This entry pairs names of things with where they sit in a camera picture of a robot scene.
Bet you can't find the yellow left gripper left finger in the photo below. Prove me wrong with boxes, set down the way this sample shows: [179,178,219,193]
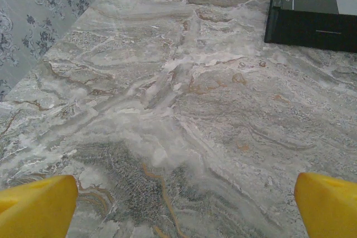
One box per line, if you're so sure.
[0,174,79,238]

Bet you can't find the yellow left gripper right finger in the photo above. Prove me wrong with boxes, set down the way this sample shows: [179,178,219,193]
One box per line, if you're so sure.
[295,172,357,238]

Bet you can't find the black white checkerboard panel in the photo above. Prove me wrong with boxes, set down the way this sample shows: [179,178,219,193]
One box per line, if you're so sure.
[264,0,357,54]

